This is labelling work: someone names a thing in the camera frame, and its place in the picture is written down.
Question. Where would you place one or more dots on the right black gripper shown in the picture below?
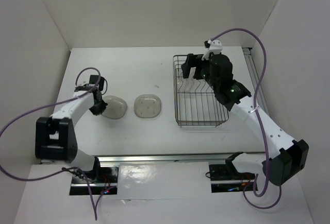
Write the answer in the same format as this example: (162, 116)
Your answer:
(192, 59)

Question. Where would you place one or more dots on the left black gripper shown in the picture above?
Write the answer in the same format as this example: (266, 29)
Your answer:
(100, 108)

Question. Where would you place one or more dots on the smoky plate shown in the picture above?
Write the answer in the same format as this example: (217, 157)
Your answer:
(116, 107)
(147, 106)

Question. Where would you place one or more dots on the clear plate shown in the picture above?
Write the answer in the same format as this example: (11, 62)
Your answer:
(182, 84)
(190, 82)

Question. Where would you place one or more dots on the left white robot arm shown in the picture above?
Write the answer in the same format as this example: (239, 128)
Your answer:
(55, 135)

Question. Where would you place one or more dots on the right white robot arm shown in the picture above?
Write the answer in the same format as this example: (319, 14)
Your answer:
(284, 156)

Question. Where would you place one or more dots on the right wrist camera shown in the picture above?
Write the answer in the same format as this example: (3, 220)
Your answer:
(213, 48)

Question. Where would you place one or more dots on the metal wire dish rack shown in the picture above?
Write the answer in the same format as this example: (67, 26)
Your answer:
(198, 108)

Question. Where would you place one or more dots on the aluminium rail right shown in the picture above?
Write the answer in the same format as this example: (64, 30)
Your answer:
(255, 77)

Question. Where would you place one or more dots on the aluminium rail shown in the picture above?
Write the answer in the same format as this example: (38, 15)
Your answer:
(164, 158)
(255, 77)

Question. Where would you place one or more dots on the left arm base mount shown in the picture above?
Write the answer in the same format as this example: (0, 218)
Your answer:
(106, 182)

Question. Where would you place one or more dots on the aluminium rail front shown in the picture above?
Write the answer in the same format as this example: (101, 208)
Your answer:
(164, 158)

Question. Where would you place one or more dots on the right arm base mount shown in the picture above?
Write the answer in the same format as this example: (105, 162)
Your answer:
(224, 178)

